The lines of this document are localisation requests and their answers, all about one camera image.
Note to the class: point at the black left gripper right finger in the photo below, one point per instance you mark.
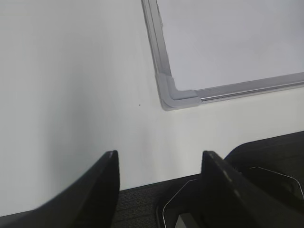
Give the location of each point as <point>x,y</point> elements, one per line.
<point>229,200</point>

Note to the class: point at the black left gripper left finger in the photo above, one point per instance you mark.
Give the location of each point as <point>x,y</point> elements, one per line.
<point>90,202</point>

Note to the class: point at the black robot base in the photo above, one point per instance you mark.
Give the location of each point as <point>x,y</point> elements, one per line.
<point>275,165</point>

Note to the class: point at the white magnetic whiteboard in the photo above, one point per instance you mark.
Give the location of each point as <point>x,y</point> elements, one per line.
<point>211,50</point>

